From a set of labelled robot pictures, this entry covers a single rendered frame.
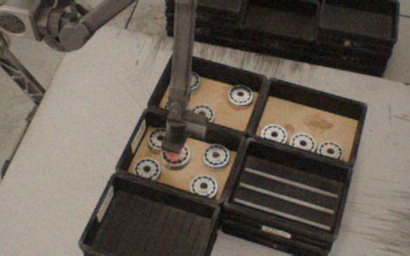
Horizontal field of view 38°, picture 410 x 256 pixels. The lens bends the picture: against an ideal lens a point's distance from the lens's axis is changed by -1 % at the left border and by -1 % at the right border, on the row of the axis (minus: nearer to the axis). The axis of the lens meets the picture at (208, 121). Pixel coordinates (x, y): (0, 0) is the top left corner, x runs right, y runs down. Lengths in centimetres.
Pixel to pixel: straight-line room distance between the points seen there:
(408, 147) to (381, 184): 23
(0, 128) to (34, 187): 113
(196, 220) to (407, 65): 211
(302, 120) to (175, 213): 64
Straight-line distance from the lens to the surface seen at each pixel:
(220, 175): 222
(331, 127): 240
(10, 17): 188
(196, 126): 184
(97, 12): 178
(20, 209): 239
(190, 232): 212
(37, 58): 378
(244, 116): 238
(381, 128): 262
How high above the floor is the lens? 275
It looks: 55 degrees down
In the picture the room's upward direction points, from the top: 2 degrees clockwise
